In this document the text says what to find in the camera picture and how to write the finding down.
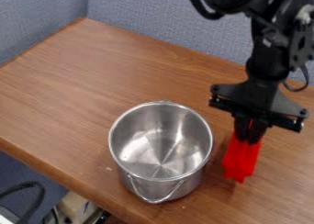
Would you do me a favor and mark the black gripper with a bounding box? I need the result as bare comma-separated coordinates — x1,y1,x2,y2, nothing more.
210,78,309,144

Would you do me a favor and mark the red plastic block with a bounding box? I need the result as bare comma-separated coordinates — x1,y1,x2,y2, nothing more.
222,132,262,183

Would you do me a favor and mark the shiny metal pot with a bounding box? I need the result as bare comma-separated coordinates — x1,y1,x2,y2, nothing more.
108,100,214,204

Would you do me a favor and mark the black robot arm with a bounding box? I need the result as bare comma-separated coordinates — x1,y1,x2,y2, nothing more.
190,0,314,144

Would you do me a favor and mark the beige box under table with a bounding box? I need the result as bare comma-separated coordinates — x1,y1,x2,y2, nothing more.
58,191,99,224

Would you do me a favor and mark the black cable under table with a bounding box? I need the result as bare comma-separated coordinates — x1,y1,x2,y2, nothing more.
0,181,47,224

